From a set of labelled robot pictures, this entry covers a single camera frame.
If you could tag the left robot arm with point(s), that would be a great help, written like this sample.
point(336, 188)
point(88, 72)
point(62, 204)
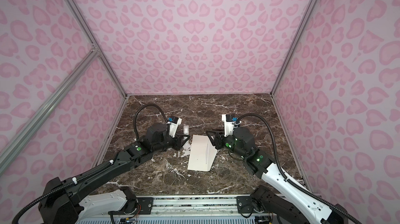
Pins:
point(71, 200)

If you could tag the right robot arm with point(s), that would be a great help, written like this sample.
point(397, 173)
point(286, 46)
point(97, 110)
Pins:
point(296, 206)

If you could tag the aluminium corner frame post left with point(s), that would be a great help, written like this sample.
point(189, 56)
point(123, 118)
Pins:
point(82, 22)

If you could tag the aluminium diagonal frame bar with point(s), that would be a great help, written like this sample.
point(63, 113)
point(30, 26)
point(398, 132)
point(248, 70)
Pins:
point(21, 139)

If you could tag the aluminium corner frame post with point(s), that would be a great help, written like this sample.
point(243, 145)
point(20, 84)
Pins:
point(307, 15)
point(82, 22)

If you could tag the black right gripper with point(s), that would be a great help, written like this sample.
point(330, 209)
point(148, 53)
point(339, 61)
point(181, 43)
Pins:
point(217, 137)

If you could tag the white glue stick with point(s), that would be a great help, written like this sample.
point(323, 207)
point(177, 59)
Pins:
point(186, 129)

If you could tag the cream white envelope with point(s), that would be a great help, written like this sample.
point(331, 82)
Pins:
point(202, 154)

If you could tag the aluminium corner frame post right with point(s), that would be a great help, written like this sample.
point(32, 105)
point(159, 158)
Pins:
point(307, 15)

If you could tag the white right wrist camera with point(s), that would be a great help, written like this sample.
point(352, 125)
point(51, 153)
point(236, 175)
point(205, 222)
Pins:
point(230, 123)

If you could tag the metal base rail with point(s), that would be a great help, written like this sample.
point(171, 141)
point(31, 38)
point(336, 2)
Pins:
point(172, 209)

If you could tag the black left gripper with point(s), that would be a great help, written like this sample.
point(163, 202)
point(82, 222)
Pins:
point(179, 139)

